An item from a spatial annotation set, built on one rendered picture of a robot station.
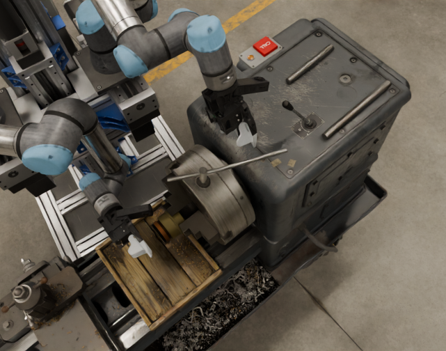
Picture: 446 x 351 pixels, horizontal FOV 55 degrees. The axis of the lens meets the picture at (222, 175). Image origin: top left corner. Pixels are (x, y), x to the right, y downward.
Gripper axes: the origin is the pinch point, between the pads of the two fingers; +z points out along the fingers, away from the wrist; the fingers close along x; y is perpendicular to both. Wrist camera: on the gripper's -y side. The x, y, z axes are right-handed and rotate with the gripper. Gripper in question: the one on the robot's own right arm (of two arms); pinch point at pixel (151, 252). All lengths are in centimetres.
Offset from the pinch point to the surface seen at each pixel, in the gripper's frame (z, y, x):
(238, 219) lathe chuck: 11.2, -26.1, 6.6
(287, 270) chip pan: 23, -40, -54
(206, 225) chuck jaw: 5.8, -18.0, 3.6
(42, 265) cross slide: -24.4, 31.0, -10.8
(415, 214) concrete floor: 39, -129, -107
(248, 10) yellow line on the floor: -148, -163, -107
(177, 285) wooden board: 8.3, -0.4, -19.1
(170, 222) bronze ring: -2.1, -10.1, 4.5
